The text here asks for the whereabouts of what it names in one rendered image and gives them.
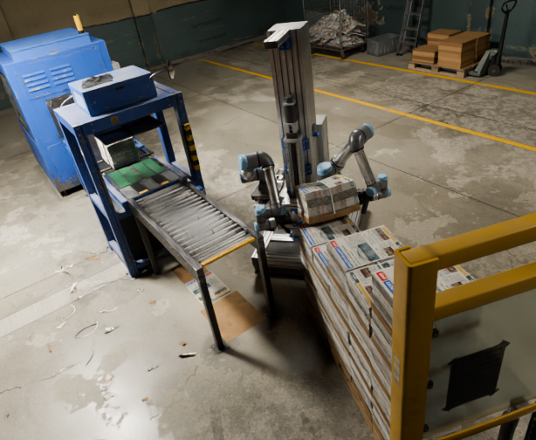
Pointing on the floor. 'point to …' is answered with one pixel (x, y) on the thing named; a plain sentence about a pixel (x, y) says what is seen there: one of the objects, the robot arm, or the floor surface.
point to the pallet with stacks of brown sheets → (450, 51)
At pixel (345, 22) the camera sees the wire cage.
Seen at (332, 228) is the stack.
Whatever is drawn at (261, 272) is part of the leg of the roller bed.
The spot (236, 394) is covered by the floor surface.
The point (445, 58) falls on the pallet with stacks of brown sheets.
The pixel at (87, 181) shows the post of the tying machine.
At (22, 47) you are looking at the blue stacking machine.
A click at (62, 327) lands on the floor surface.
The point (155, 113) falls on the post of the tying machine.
